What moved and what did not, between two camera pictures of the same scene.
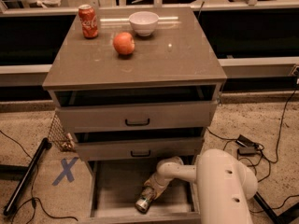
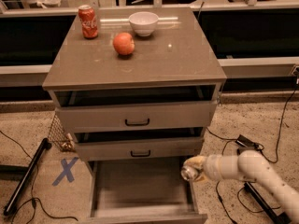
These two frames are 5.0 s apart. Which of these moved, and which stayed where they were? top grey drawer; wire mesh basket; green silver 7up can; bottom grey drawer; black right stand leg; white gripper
Moved: white gripper; green silver 7up can
Stayed: top grey drawer; black right stand leg; bottom grey drawer; wire mesh basket
